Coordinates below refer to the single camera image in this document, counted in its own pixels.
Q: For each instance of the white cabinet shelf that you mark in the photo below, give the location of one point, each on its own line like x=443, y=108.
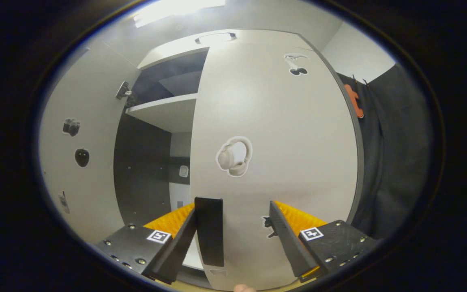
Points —
x=164, y=113

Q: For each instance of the ceiling light panel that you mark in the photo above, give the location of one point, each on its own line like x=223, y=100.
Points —
x=176, y=10

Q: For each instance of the metal door hinge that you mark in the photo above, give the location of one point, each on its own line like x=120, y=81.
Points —
x=123, y=90

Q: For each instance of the black backdrop cloth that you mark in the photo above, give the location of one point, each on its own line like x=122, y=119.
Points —
x=410, y=154
x=369, y=162

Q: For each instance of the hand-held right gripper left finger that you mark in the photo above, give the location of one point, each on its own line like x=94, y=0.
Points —
x=176, y=251

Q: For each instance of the white cabinet drawer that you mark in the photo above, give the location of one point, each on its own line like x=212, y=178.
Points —
x=176, y=46

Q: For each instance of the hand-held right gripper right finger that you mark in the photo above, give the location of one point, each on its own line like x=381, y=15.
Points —
x=292, y=247

